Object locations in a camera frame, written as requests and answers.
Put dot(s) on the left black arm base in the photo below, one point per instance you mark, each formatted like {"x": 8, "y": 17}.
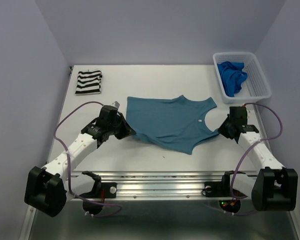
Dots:
{"x": 102, "y": 191}

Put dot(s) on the black white striped tank top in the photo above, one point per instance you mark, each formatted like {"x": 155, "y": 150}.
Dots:
{"x": 89, "y": 82}

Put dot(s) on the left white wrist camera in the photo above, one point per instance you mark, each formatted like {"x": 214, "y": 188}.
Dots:
{"x": 116, "y": 104}

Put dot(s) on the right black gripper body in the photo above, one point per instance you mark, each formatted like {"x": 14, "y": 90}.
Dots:
{"x": 224, "y": 129}

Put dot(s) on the white plastic basket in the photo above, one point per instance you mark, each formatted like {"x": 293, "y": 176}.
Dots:
{"x": 255, "y": 88}

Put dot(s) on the blue tank top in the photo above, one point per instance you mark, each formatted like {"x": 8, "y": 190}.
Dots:
{"x": 232, "y": 77}

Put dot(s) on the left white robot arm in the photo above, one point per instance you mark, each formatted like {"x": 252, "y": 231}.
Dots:
{"x": 50, "y": 187}

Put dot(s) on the teal tank top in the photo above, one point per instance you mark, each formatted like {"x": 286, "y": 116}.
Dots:
{"x": 175, "y": 124}

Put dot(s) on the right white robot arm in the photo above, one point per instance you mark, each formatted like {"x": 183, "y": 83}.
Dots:
{"x": 275, "y": 187}

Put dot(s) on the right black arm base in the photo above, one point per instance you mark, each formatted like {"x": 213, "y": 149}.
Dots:
{"x": 227, "y": 203}

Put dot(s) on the aluminium mounting rail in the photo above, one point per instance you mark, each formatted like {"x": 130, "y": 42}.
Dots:
{"x": 166, "y": 186}

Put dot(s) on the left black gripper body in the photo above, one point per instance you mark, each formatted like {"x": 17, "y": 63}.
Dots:
{"x": 119, "y": 128}

